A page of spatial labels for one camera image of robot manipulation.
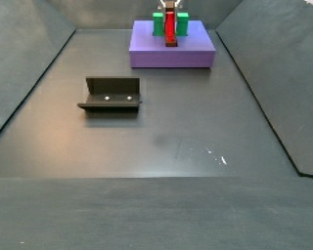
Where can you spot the brown upright block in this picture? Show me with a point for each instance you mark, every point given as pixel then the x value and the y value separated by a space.
pixel 170 42

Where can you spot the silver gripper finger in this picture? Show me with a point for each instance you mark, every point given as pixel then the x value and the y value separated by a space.
pixel 180 4
pixel 161 5

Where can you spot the green block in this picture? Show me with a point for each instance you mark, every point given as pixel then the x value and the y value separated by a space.
pixel 158 31
pixel 182 19

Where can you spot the black angled holder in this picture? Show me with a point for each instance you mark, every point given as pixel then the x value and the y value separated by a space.
pixel 111 92

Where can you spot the purple base board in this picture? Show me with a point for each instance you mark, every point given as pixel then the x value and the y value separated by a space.
pixel 194 52

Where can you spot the green block right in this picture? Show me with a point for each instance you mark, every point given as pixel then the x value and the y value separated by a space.
pixel 182 19

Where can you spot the green block left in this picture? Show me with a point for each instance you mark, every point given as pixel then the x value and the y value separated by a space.
pixel 158 31

